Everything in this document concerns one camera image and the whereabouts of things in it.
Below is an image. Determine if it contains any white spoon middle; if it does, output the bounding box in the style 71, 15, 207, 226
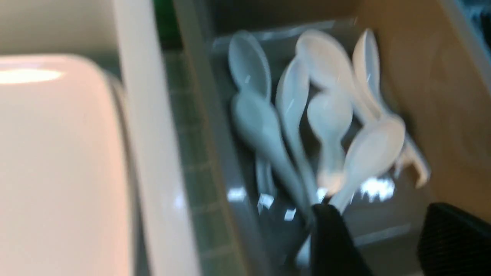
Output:
295, 30, 430, 188

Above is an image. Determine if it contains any white ceramic soup spoon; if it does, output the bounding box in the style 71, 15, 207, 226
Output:
307, 91, 353, 196

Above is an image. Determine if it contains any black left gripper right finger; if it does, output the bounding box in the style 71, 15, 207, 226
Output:
417, 202, 491, 276

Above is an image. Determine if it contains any white spoon low left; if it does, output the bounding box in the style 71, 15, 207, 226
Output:
231, 92, 313, 220

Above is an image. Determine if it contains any white spoon right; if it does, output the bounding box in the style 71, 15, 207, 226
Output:
351, 28, 431, 189

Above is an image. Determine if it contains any stack of white plates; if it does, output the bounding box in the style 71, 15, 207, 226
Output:
0, 54, 138, 276

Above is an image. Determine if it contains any large white plastic tub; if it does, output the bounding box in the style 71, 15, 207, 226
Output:
1, 0, 201, 276

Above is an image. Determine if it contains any brown plastic bin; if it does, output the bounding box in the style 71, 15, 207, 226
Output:
173, 0, 491, 276

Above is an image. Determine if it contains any white spoon front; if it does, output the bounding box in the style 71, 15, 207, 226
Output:
329, 115, 405, 214

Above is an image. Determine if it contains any green backdrop cloth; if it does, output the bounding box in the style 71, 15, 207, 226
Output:
153, 0, 182, 49

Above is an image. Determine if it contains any green checkered tablecloth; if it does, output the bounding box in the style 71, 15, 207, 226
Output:
163, 50, 250, 276

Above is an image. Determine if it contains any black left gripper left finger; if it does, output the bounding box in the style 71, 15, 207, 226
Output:
310, 203, 373, 276

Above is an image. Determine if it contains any white spoon far left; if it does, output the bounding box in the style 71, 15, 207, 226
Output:
228, 30, 278, 197

